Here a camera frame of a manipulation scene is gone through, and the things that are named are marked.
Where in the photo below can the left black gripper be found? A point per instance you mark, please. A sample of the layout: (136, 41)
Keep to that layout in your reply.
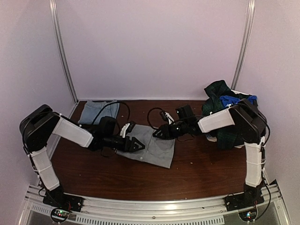
(133, 149)

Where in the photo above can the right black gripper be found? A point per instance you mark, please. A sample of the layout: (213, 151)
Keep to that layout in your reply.
(165, 135)

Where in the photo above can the grey shirt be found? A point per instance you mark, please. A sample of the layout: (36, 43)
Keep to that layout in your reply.
(157, 152)

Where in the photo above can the light blue denim skirt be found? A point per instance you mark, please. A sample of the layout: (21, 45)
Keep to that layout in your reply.
(91, 109)

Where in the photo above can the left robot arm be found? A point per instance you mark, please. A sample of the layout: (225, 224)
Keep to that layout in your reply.
(44, 125)

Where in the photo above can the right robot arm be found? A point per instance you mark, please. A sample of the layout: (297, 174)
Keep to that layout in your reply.
(243, 117)

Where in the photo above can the dark green plaid garment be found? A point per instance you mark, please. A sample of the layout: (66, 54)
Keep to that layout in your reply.
(227, 137)

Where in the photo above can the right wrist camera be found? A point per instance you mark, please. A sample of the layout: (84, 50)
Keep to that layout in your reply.
(166, 117)

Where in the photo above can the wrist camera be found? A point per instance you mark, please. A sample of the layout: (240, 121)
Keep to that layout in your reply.
(166, 117)
(127, 128)

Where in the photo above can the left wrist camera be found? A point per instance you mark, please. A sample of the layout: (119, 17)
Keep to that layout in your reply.
(127, 128)

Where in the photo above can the aluminium front rail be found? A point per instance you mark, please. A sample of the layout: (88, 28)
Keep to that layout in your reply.
(203, 211)

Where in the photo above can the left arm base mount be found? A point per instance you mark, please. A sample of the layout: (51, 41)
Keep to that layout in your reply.
(64, 204)

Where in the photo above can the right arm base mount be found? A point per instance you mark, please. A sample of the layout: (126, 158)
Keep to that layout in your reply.
(246, 203)

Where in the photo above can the right aluminium post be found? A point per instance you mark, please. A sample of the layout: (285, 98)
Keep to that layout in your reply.
(245, 41)

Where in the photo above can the aluminium post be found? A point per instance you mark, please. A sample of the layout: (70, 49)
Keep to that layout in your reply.
(245, 41)
(61, 50)

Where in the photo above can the left aluminium post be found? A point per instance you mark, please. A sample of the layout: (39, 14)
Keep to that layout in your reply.
(61, 50)

